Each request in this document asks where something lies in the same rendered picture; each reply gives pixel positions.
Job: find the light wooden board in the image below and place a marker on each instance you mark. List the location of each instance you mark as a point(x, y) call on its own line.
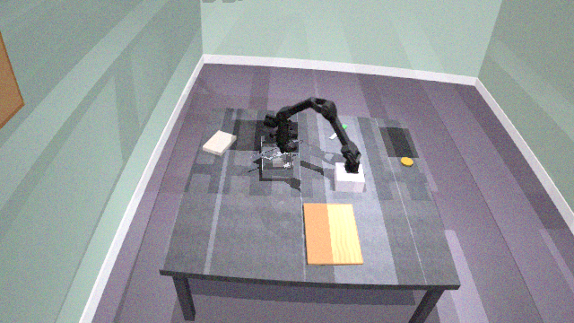
point(331, 235)

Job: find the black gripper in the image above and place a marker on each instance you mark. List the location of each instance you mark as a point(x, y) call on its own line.
point(282, 141)

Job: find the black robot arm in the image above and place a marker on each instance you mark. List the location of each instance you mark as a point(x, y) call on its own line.
point(349, 150)

